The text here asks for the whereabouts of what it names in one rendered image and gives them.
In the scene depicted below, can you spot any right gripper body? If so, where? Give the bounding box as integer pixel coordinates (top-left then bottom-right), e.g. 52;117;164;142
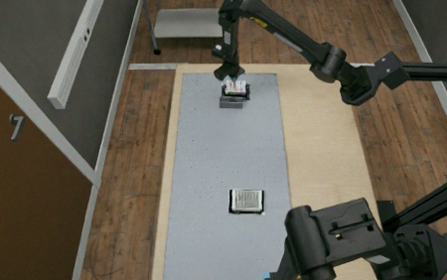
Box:
228;61;245;79

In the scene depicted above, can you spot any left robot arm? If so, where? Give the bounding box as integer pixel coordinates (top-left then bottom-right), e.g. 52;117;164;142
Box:
270;198;438;280

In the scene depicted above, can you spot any white grid rack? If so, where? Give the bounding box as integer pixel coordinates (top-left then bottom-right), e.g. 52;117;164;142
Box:
232;190;261;211

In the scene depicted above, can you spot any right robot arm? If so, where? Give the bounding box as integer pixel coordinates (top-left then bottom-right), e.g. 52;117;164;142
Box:
212;0;373;101

